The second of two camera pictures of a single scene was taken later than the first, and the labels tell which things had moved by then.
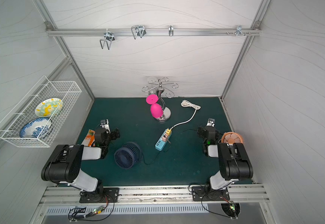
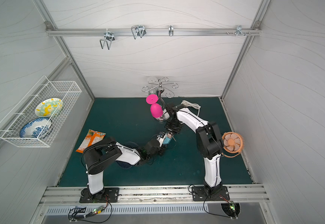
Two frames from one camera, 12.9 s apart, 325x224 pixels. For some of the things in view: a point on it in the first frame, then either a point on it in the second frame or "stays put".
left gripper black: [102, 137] -> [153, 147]
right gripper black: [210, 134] -> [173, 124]
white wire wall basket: [38, 117] stays put
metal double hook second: [139, 30] stays put
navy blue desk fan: [125, 157] stays put
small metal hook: [171, 30] stays put
